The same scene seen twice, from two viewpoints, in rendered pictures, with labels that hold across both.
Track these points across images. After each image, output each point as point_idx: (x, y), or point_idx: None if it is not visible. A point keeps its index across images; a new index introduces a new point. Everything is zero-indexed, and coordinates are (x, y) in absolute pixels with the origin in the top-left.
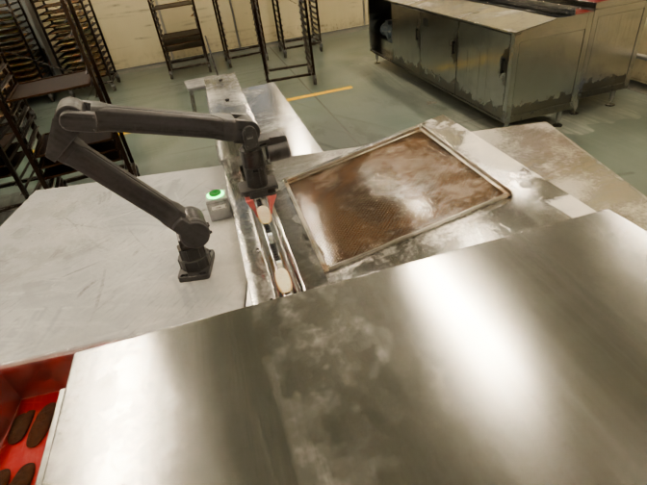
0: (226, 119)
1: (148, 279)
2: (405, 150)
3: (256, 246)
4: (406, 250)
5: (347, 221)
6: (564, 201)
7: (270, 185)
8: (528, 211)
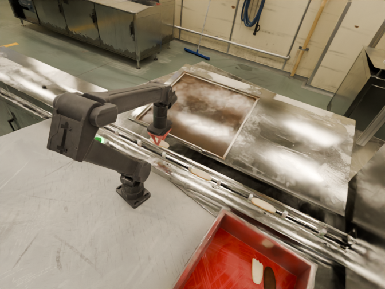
0: (162, 87)
1: (107, 219)
2: (188, 85)
3: (164, 163)
4: (247, 135)
5: (203, 131)
6: (278, 97)
7: (169, 123)
8: (271, 104)
